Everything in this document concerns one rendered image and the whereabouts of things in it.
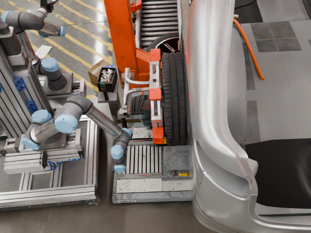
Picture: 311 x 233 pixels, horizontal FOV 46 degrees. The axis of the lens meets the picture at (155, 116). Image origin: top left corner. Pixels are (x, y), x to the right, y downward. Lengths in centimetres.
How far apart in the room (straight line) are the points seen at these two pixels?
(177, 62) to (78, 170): 131
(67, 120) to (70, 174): 118
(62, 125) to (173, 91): 72
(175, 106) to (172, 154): 86
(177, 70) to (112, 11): 65
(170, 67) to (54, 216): 163
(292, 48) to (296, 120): 58
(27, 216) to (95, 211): 57
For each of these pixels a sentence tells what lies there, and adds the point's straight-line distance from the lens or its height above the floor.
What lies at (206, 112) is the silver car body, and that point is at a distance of 151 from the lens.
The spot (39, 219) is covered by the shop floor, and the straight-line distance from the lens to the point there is 327.
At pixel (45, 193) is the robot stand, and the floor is 23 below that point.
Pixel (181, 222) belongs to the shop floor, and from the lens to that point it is 304.
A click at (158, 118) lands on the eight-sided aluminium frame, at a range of 235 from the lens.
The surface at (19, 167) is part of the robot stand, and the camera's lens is 267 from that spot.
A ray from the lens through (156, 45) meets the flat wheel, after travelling 357.
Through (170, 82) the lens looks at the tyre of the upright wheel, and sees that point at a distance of 230.
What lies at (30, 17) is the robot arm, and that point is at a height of 144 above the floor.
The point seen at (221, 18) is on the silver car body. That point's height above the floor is 178.
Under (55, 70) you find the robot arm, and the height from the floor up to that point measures 99.
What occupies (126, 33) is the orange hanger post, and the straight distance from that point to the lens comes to 276.
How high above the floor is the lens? 282
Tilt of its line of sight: 51 degrees down
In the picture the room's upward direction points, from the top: 6 degrees counter-clockwise
